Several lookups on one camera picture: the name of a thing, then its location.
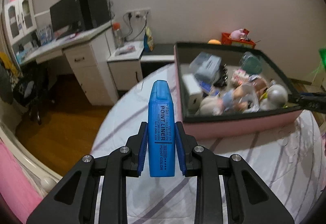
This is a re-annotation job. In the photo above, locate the clear plastic bottle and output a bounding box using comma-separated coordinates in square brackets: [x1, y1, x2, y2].
[239, 52, 263, 77]

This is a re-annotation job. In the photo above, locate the white wall socket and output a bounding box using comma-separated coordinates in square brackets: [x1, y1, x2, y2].
[125, 8, 151, 19]

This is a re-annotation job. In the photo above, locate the blue white box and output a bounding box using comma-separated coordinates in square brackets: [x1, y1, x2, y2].
[37, 24, 53, 43]

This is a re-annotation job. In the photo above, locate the red toy crate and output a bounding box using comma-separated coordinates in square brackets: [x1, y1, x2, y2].
[221, 32, 256, 49]

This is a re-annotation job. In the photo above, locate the white glass door cabinet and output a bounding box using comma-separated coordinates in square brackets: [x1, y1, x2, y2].
[2, 0, 41, 61]

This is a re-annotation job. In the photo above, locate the pink pig plush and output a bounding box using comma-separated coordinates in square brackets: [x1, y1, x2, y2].
[229, 29, 245, 39]

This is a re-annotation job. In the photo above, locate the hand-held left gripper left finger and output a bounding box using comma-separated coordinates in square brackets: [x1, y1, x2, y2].
[26, 122, 148, 224]

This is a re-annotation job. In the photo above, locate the pink storage box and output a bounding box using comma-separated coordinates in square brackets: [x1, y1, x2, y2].
[174, 42, 305, 141]

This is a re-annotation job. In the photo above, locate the silver egg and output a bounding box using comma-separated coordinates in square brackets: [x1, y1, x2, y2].
[265, 84, 289, 110]

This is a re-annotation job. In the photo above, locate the black office chair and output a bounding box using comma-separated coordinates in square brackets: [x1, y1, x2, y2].
[15, 63, 56, 125]

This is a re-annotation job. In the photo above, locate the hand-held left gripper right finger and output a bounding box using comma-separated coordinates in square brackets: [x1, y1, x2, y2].
[175, 121, 294, 224]

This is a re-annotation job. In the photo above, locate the small doll figure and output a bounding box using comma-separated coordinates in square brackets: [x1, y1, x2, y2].
[221, 79, 268, 112]

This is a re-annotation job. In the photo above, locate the pink block cat figure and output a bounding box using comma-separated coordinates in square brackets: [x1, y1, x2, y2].
[232, 69, 251, 85]

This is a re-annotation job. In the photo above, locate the dark patterned jacket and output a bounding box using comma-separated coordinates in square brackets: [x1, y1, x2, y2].
[0, 52, 22, 104]

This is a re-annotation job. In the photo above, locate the white desk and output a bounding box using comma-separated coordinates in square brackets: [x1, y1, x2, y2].
[17, 20, 120, 107]

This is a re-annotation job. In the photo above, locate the pink bed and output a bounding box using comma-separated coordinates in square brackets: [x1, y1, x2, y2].
[0, 122, 64, 214]

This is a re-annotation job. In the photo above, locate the black speakers stack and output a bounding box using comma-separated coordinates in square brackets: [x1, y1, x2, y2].
[78, 0, 112, 31]

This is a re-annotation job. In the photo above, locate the blue yellow snack bag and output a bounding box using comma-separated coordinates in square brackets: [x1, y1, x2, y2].
[143, 26, 155, 52]

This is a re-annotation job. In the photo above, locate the white nightstand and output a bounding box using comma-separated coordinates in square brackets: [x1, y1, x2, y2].
[106, 42, 144, 92]

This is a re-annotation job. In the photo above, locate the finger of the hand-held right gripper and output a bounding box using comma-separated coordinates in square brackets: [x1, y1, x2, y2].
[288, 91, 326, 112]

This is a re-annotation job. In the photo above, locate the black monitor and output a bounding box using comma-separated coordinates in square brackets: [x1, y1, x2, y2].
[49, 0, 84, 40]

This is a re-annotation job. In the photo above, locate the blue highlighter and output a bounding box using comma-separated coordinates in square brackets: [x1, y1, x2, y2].
[148, 80, 176, 178]

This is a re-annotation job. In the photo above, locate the clear plastic case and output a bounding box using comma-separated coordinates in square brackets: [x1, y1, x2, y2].
[190, 52, 222, 87]

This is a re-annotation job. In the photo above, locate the black top low bench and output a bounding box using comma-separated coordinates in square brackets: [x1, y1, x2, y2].
[140, 43, 176, 62]

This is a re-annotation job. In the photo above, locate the white charger cube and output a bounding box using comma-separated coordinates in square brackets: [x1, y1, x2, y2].
[182, 73, 204, 111]

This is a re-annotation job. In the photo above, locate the pink booklet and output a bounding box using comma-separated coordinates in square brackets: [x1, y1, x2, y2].
[115, 45, 135, 55]

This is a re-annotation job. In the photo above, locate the orange cap water bottle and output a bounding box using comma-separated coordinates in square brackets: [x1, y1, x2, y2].
[112, 22, 124, 48]

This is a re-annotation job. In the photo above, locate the black hair clip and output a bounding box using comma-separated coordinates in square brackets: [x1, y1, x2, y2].
[213, 63, 228, 87]

